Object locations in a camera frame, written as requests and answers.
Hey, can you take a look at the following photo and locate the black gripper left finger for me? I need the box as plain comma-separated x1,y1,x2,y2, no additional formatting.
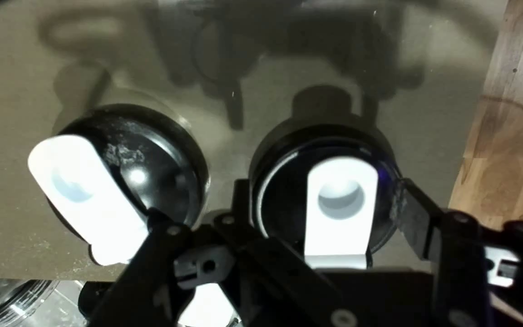
91,178,360,327

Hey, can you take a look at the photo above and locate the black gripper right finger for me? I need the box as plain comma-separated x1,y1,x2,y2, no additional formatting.
391,178,523,327

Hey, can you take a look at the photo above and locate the steel kitchen sink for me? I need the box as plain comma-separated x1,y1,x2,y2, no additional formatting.
0,276,91,327

